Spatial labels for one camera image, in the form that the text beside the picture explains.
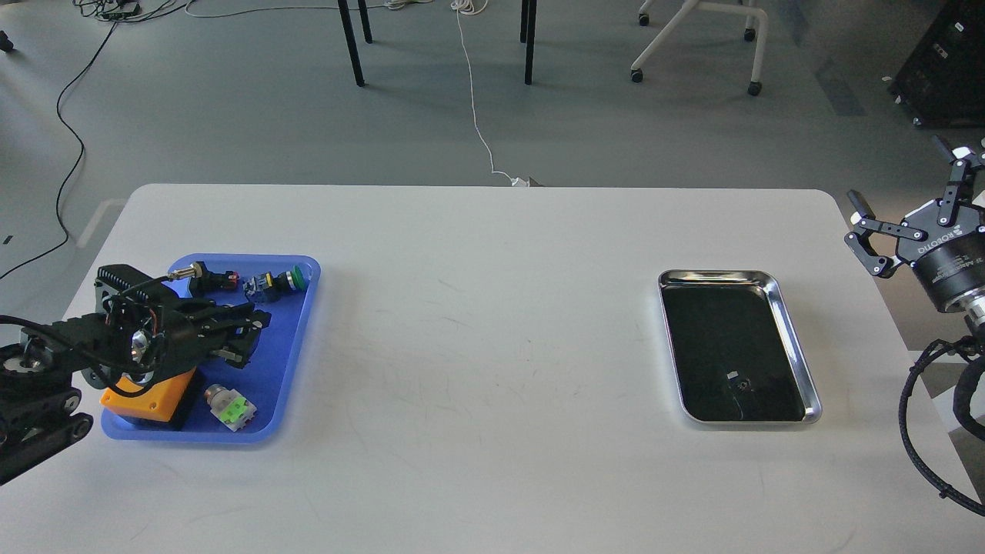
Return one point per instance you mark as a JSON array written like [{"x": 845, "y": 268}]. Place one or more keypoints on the green white switch module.
[{"x": 230, "y": 407}]

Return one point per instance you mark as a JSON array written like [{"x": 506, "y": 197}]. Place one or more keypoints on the green push button switch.
[{"x": 266, "y": 287}]

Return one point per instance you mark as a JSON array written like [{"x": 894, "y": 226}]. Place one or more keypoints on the black table leg left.
[{"x": 350, "y": 36}]

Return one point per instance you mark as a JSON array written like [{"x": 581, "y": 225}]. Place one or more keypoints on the black selector switch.
[{"x": 213, "y": 282}]

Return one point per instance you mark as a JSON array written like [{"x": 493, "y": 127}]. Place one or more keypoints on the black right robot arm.
[{"x": 880, "y": 248}]

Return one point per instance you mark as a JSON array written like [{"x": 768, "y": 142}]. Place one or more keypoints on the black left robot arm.
[{"x": 40, "y": 415}]

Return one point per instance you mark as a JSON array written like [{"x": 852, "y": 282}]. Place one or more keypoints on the black table leg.
[
  {"x": 350, "y": 36},
  {"x": 527, "y": 36}
]

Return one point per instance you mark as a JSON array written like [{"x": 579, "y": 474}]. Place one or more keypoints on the black equipment case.
[{"x": 941, "y": 84}]

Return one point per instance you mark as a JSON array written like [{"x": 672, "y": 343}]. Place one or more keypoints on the orange button enclosure box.
[{"x": 165, "y": 406}]

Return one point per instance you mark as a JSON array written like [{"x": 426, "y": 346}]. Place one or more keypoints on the black table leg right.
[{"x": 527, "y": 36}]

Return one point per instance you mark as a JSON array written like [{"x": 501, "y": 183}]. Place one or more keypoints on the white rolling chair base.
[{"x": 679, "y": 31}]

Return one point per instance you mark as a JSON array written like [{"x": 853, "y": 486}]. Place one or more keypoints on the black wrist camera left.
[{"x": 128, "y": 297}]

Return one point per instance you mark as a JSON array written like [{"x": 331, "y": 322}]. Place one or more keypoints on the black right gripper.
[{"x": 950, "y": 261}]

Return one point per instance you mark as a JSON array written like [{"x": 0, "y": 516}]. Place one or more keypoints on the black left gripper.
[{"x": 172, "y": 341}]

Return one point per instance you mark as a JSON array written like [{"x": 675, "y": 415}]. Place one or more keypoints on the silver metal tray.
[{"x": 728, "y": 324}]

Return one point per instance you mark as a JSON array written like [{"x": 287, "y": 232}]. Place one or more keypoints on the blue plastic tray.
[{"x": 266, "y": 381}]

